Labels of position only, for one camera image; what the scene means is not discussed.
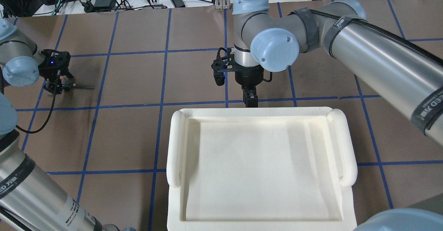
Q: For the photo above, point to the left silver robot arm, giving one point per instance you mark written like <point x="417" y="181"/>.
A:
<point x="30" y="199"/>

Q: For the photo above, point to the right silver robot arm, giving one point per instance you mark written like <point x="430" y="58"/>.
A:
<point x="407" y="76"/>

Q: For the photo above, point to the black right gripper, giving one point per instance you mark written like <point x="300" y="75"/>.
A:
<point x="247" y="76"/>

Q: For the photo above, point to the white plastic tray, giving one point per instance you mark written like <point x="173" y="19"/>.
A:
<point x="260" y="169"/>

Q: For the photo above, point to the grey orange scissors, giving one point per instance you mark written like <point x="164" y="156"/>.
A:
<point x="79" y="86"/>

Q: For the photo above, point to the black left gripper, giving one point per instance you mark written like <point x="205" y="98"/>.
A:
<point x="52" y="73"/>

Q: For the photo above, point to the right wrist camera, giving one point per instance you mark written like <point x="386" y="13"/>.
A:
<point x="223" y="63"/>

